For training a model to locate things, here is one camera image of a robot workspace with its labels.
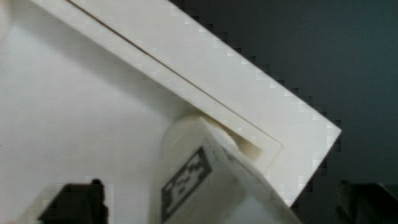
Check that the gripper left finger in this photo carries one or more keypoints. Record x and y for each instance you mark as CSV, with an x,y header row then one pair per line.
x,y
78,206

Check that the white square tabletop tray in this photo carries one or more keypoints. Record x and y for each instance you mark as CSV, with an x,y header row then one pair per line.
x,y
113,67

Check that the white leg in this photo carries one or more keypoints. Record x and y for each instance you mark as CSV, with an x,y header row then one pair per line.
x,y
211,189

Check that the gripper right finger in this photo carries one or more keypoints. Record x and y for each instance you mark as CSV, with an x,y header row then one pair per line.
x,y
367,203

